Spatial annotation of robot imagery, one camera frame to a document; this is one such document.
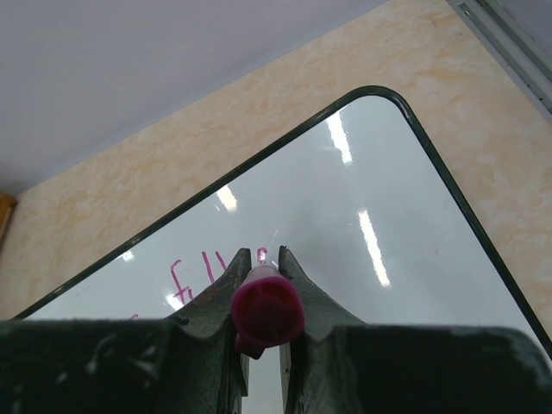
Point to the orange wooden shelf rack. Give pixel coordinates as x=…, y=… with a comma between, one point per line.
x=7, y=210

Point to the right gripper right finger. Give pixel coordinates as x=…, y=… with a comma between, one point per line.
x=340, y=364

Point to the white whiteboard black frame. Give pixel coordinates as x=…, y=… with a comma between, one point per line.
x=363, y=200

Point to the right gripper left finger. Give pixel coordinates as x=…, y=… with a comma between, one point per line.
x=184, y=363

